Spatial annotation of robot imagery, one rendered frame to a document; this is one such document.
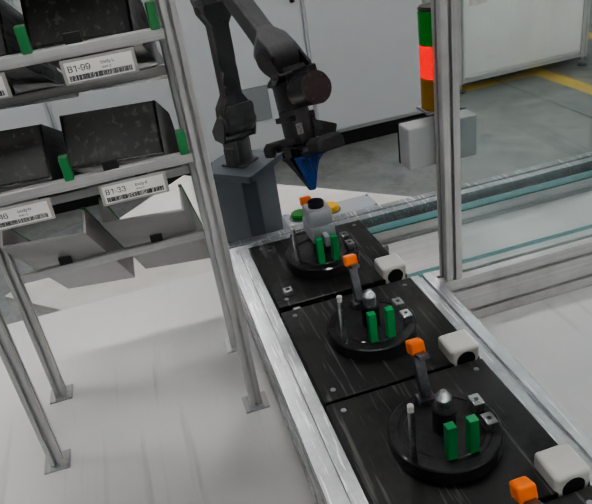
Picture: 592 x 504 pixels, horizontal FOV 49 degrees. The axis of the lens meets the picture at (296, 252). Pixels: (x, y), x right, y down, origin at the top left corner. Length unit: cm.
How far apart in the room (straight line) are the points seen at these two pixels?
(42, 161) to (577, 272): 94
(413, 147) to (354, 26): 330
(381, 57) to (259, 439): 362
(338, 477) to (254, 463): 20
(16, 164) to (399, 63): 376
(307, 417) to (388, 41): 369
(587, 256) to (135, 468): 87
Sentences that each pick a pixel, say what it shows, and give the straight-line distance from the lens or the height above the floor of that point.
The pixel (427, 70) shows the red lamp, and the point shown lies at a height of 133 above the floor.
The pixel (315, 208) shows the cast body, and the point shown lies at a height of 109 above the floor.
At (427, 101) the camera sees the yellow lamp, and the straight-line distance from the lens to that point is 106.
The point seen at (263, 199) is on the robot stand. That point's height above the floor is 98.
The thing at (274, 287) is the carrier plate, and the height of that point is 97.
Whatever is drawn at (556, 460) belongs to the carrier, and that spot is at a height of 99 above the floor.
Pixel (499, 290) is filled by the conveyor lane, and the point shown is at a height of 91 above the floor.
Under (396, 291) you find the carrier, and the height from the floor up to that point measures 97.
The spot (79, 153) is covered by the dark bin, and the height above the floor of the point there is 132.
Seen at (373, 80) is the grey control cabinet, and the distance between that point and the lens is 446.
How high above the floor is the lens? 160
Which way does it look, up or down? 29 degrees down
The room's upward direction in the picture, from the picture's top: 9 degrees counter-clockwise
